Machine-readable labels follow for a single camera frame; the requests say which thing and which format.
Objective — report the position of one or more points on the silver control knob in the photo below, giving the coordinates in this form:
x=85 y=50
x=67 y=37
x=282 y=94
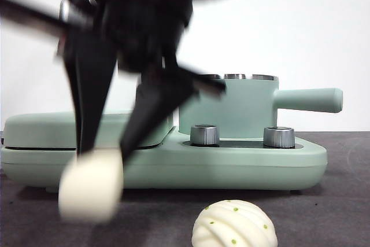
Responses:
x=204 y=135
x=279 y=137

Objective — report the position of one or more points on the plain white steamed bun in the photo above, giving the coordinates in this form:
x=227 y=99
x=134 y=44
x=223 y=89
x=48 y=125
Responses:
x=89 y=186

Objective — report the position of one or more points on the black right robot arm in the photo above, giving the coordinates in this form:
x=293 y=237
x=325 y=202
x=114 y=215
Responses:
x=150 y=12

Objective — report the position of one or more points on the green breakfast machine base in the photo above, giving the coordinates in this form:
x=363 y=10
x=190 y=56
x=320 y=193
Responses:
x=202 y=169

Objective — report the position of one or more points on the green griddle lid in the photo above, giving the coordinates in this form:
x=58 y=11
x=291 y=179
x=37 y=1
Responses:
x=37 y=131

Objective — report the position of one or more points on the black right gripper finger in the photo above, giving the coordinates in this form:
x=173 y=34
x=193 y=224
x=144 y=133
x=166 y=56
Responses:
x=89 y=85
x=153 y=108

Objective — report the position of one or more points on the round white bun green dots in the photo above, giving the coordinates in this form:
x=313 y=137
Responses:
x=234 y=226

